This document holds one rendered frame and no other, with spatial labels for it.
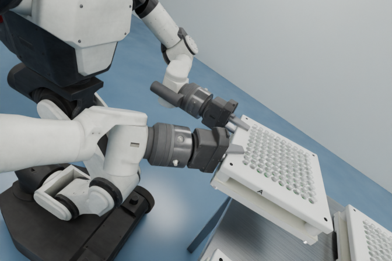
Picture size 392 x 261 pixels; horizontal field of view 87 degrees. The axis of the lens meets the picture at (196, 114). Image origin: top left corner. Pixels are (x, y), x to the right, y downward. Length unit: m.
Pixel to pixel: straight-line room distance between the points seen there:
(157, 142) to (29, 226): 1.01
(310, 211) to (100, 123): 0.43
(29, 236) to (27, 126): 1.01
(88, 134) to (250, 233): 0.47
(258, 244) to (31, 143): 0.54
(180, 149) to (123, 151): 0.10
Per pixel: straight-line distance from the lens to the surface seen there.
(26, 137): 0.32
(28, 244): 1.29
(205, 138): 0.42
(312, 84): 3.34
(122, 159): 0.40
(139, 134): 0.39
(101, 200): 0.86
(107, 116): 0.36
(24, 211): 1.36
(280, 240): 0.69
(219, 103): 0.56
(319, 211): 0.53
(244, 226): 0.63
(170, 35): 0.83
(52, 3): 0.54
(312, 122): 3.46
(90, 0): 0.56
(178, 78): 0.59
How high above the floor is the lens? 1.35
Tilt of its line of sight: 33 degrees down
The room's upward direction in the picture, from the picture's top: 25 degrees clockwise
